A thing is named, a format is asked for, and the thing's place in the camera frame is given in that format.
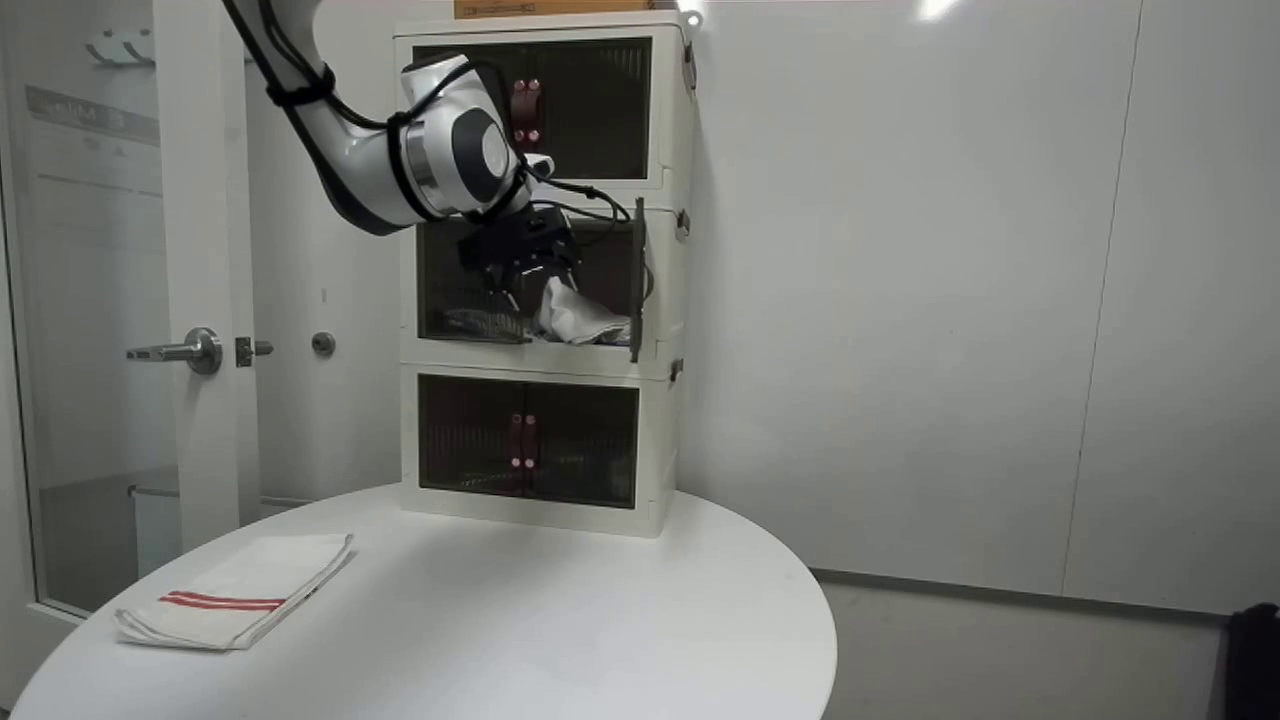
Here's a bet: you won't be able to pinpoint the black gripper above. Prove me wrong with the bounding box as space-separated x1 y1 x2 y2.
456 204 582 305

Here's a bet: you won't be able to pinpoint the white towel blue stripes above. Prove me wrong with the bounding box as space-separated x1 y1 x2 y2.
532 273 632 350

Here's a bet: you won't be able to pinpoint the gray folded towel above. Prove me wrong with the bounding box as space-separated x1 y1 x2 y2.
433 299 536 346

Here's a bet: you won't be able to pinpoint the dark translucent cabinet door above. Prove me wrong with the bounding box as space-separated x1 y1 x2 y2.
629 198 657 370

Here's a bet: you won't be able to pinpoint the white cabinet dark doors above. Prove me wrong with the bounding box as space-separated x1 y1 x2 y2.
394 185 700 386
391 12 700 204
394 358 691 539

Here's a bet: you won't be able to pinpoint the white towel red stripes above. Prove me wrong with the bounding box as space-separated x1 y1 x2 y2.
112 529 358 656

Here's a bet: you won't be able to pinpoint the silver door latch plate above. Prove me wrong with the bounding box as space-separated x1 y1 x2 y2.
233 333 279 373

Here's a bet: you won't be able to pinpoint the white room door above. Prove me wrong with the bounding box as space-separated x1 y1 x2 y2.
0 0 263 631

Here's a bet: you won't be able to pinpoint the black plastic crate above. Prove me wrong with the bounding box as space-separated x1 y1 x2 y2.
1219 599 1280 720

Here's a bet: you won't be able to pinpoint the silver lever door handle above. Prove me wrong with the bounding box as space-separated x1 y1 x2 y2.
123 326 229 379

